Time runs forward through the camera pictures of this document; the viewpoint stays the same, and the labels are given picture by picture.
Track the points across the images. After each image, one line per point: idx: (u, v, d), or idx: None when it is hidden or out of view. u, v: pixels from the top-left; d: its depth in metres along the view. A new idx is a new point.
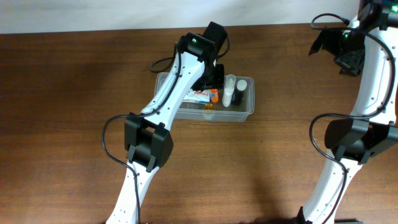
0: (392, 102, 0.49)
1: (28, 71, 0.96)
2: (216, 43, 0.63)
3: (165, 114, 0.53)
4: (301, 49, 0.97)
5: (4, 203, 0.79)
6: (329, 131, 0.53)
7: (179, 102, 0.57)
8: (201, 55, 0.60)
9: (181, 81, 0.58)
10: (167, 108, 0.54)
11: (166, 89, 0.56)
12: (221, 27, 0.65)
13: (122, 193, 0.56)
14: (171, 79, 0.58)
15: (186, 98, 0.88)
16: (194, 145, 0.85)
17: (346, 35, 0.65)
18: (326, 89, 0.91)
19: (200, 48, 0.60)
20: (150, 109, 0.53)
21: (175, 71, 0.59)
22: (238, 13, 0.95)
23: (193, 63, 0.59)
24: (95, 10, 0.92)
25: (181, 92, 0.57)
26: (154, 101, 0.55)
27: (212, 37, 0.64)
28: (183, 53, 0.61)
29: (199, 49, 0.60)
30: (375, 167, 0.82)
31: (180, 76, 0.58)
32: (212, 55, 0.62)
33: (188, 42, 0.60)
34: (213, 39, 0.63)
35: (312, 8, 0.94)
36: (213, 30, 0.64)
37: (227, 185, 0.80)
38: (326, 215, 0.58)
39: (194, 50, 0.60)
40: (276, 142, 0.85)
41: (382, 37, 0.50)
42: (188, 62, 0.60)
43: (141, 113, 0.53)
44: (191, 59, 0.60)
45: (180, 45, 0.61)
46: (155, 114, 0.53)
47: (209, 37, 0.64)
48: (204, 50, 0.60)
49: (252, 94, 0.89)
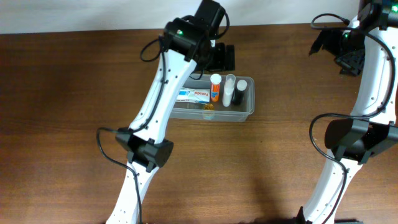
0: (392, 102, 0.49)
1: (28, 71, 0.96)
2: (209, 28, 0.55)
3: (153, 129, 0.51)
4: (301, 49, 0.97)
5: (4, 203, 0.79)
6: (329, 131, 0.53)
7: (169, 110, 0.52)
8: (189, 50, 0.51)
9: (167, 89, 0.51)
10: (156, 121, 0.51)
11: (152, 100, 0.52)
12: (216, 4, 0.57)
13: (122, 193, 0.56)
14: (156, 87, 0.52)
15: (186, 98, 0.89)
16: (194, 145, 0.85)
17: (346, 35, 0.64)
18: (326, 89, 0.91)
19: (188, 42, 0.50)
20: (138, 124, 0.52)
21: (159, 78, 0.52)
22: (238, 13, 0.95)
23: (179, 63, 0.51)
24: (94, 10, 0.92)
25: (170, 101, 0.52)
26: (142, 114, 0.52)
27: (204, 17, 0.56)
28: (168, 51, 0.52)
29: (187, 43, 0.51)
30: (375, 167, 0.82)
31: (166, 82, 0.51)
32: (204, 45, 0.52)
33: (173, 35, 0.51)
34: (208, 20, 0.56)
35: (312, 8, 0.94)
36: (207, 9, 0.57)
37: (227, 185, 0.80)
38: (326, 215, 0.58)
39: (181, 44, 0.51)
40: (276, 142, 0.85)
41: (382, 37, 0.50)
42: (173, 63, 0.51)
43: (129, 129, 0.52)
44: (178, 58, 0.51)
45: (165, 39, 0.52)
46: (143, 130, 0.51)
47: (202, 18, 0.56)
48: (193, 43, 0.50)
49: (252, 94, 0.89)
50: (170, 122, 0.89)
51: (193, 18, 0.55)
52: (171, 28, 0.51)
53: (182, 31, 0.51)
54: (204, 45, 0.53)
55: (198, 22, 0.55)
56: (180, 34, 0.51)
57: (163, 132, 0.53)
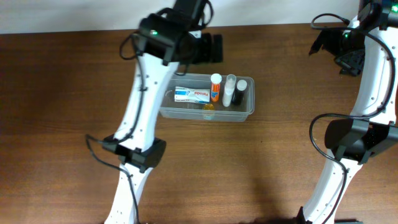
0: (392, 102, 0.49)
1: (28, 71, 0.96)
2: (189, 21, 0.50)
3: (138, 137, 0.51)
4: (301, 49, 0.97)
5: (4, 203, 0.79)
6: (329, 131, 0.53)
7: (153, 116, 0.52)
8: (168, 50, 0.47)
9: (147, 96, 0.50)
10: (140, 130, 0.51)
11: (134, 108, 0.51)
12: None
13: (117, 193, 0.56)
14: (136, 96, 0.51)
15: (186, 98, 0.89)
16: (194, 145, 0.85)
17: (346, 35, 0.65)
18: (326, 89, 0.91)
19: (165, 42, 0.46)
20: (124, 134, 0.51)
21: (137, 86, 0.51)
22: (238, 13, 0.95)
23: (157, 70, 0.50)
24: (94, 10, 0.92)
25: (151, 107, 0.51)
26: (125, 124, 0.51)
27: (183, 10, 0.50)
28: (143, 56, 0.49)
29: (164, 43, 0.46)
30: (375, 167, 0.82)
31: (146, 89, 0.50)
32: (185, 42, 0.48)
33: (147, 37, 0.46)
34: (186, 12, 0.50)
35: (313, 8, 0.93)
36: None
37: (227, 185, 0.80)
38: (326, 215, 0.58)
39: (158, 45, 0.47)
40: (276, 142, 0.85)
41: (382, 37, 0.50)
42: (151, 69, 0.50)
43: (115, 139, 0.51)
44: (155, 63, 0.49)
45: (138, 42, 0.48)
46: (129, 139, 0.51)
47: (180, 10, 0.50)
48: (170, 43, 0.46)
49: (252, 94, 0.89)
50: (170, 122, 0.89)
51: (170, 14, 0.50)
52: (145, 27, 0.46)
53: (156, 31, 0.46)
54: (184, 42, 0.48)
55: (176, 17, 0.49)
56: (154, 34, 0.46)
57: (150, 138, 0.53)
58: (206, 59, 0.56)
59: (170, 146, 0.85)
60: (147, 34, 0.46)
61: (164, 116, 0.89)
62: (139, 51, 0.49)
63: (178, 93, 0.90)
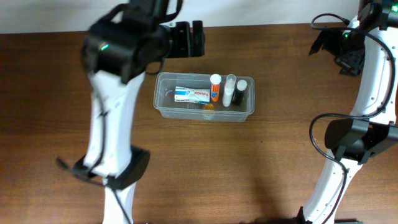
0: (392, 102, 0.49)
1: (28, 71, 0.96)
2: (152, 15, 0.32)
3: (111, 163, 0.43)
4: (302, 49, 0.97)
5: (4, 203, 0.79)
6: (329, 131, 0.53)
7: (123, 136, 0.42)
8: (125, 67, 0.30)
9: (111, 119, 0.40)
10: (111, 155, 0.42)
11: (98, 133, 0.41)
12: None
13: (106, 203, 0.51)
14: (97, 119, 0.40)
15: (186, 98, 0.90)
16: (194, 145, 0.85)
17: (346, 35, 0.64)
18: (326, 89, 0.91)
19: (120, 55, 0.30)
20: (92, 159, 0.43)
21: (97, 108, 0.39)
22: (238, 14, 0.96)
23: (117, 89, 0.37)
24: (96, 10, 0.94)
25: (119, 130, 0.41)
26: (92, 148, 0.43)
27: (142, 0, 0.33)
28: (98, 75, 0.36)
29: (119, 56, 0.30)
30: (375, 167, 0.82)
31: (108, 112, 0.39)
32: (146, 48, 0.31)
33: (96, 50, 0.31)
34: (146, 1, 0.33)
35: (313, 8, 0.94)
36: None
37: (227, 185, 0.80)
38: (326, 215, 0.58)
39: (111, 59, 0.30)
40: (276, 142, 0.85)
41: (382, 37, 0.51)
42: (111, 89, 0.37)
43: (83, 163, 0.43)
44: (114, 83, 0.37)
45: (84, 59, 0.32)
46: (101, 164, 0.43)
47: (137, 1, 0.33)
48: (126, 56, 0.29)
49: (252, 94, 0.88)
50: (170, 122, 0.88)
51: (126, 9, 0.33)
52: (94, 37, 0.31)
53: (107, 42, 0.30)
54: (147, 48, 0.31)
55: (133, 12, 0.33)
56: (104, 48, 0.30)
57: (125, 158, 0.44)
58: (181, 54, 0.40)
59: (170, 146, 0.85)
60: (93, 50, 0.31)
61: (165, 116, 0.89)
62: (89, 71, 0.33)
63: (178, 93, 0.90)
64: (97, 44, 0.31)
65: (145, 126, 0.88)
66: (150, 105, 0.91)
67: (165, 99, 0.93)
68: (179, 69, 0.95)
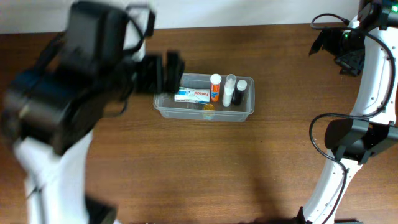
0: (392, 102, 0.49)
1: None
2: (92, 63, 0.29)
3: None
4: (301, 49, 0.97)
5: None
6: (329, 131, 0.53)
7: (69, 210, 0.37)
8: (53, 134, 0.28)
9: (46, 197, 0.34)
10: None
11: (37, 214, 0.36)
12: (94, 7, 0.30)
13: None
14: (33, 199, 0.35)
15: (186, 98, 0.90)
16: (194, 145, 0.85)
17: (346, 35, 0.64)
18: (326, 89, 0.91)
19: (46, 122, 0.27)
20: None
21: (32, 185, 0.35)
22: (238, 14, 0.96)
23: (47, 167, 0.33)
24: None
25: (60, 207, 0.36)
26: None
27: (79, 43, 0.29)
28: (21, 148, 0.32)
29: (45, 123, 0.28)
30: (375, 167, 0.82)
31: (41, 190, 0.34)
32: (83, 112, 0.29)
33: (20, 117, 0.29)
34: (85, 44, 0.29)
35: (312, 8, 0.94)
36: (83, 27, 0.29)
37: (227, 185, 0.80)
38: (326, 215, 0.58)
39: (39, 126, 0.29)
40: (276, 142, 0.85)
41: (382, 37, 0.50)
42: (41, 167, 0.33)
43: None
44: (43, 162, 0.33)
45: (9, 124, 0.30)
46: None
47: (76, 43, 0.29)
48: (55, 125, 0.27)
49: (252, 94, 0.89)
50: (170, 122, 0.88)
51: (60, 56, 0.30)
52: (18, 99, 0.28)
53: (31, 104, 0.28)
54: (81, 112, 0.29)
55: (69, 58, 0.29)
56: (27, 112, 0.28)
57: None
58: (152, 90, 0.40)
59: (170, 146, 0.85)
60: (15, 114, 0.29)
61: (165, 116, 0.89)
62: (17, 137, 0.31)
63: (178, 93, 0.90)
64: (18, 107, 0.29)
65: (145, 126, 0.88)
66: None
67: None
68: None
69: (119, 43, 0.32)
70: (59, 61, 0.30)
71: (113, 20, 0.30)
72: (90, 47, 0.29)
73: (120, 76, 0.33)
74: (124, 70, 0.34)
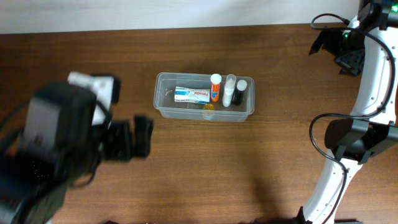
0: (392, 102, 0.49)
1: (27, 71, 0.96)
2: (51, 145, 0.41)
3: None
4: (302, 49, 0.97)
5: None
6: (329, 131, 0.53)
7: None
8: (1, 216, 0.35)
9: None
10: None
11: None
12: (55, 98, 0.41)
13: None
14: None
15: (186, 98, 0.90)
16: (194, 145, 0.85)
17: (346, 35, 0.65)
18: (326, 89, 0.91)
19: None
20: None
21: None
22: (238, 14, 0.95)
23: None
24: (94, 10, 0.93)
25: None
26: None
27: (50, 127, 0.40)
28: None
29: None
30: (375, 167, 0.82)
31: None
32: (32, 195, 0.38)
33: None
34: (49, 134, 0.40)
35: (312, 8, 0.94)
36: (40, 119, 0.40)
37: (227, 185, 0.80)
38: (326, 215, 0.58)
39: None
40: (276, 142, 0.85)
41: (382, 37, 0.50)
42: None
43: None
44: None
45: None
46: None
47: (40, 129, 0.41)
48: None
49: (252, 94, 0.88)
50: (170, 122, 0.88)
51: (26, 144, 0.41)
52: None
53: None
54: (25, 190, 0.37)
55: (35, 144, 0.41)
56: None
57: None
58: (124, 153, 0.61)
59: (170, 146, 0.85)
60: None
61: (165, 116, 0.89)
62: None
63: (178, 93, 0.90)
64: None
65: None
66: (150, 105, 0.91)
67: (165, 99, 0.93)
68: (179, 69, 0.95)
69: (81, 127, 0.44)
70: (25, 148, 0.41)
71: (74, 113, 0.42)
72: (50, 139, 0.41)
73: (73, 157, 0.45)
74: (78, 145, 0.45)
